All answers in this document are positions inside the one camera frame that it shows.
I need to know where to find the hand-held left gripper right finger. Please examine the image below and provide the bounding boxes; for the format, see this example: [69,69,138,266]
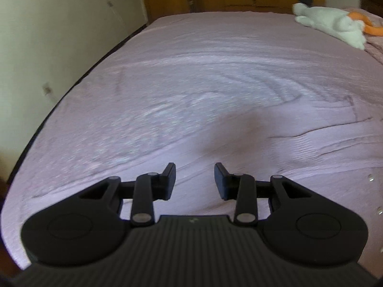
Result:
[214,163,313,227]

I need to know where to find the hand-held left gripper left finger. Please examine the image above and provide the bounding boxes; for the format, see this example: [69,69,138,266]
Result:
[78,163,176,227]

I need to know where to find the pink bed sheet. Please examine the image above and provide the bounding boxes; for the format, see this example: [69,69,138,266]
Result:
[1,11,383,270]

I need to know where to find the white and orange plush toy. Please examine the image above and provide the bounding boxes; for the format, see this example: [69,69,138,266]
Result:
[292,2,383,51]

